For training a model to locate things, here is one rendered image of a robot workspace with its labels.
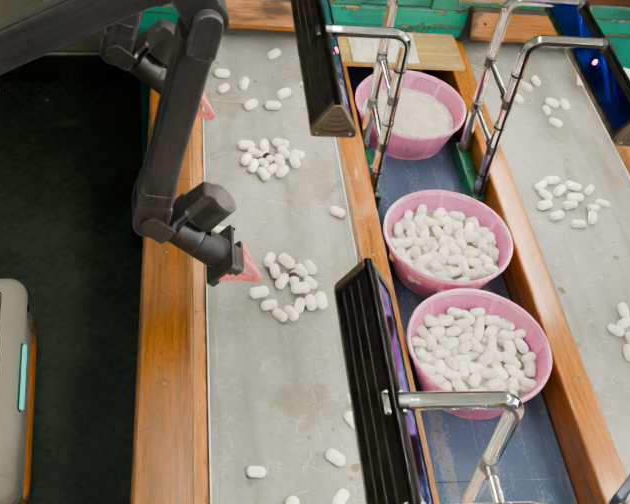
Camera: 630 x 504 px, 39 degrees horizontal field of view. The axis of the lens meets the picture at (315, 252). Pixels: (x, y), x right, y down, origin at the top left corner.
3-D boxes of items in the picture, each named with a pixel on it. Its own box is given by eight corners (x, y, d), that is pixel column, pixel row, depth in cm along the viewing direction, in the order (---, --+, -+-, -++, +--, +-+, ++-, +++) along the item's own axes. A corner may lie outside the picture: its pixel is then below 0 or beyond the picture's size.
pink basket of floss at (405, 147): (413, 185, 203) (422, 153, 196) (327, 128, 213) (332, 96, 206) (477, 138, 218) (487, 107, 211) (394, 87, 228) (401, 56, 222)
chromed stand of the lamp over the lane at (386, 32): (293, 208, 192) (318, 31, 160) (286, 149, 206) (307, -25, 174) (378, 210, 195) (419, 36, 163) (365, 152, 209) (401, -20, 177)
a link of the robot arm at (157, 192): (185, -31, 120) (190, 11, 113) (225, -22, 122) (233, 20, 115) (128, 199, 148) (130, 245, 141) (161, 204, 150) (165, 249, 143)
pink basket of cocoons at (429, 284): (418, 329, 173) (428, 298, 166) (353, 238, 188) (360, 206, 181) (525, 293, 183) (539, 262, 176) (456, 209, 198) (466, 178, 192)
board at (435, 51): (335, 65, 216) (336, 61, 215) (328, 32, 227) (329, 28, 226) (464, 71, 221) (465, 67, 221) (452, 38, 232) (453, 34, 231)
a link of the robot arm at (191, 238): (157, 220, 149) (157, 243, 145) (184, 196, 147) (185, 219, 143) (187, 239, 153) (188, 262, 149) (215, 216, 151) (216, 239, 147)
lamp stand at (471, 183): (469, 212, 198) (526, 41, 166) (451, 154, 212) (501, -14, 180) (548, 213, 201) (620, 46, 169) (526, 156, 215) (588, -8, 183)
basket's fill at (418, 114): (365, 159, 206) (369, 141, 202) (353, 101, 221) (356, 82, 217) (457, 162, 209) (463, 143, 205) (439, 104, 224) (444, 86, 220)
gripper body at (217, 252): (238, 228, 156) (207, 207, 152) (240, 270, 149) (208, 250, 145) (213, 247, 159) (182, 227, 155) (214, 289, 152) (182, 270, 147)
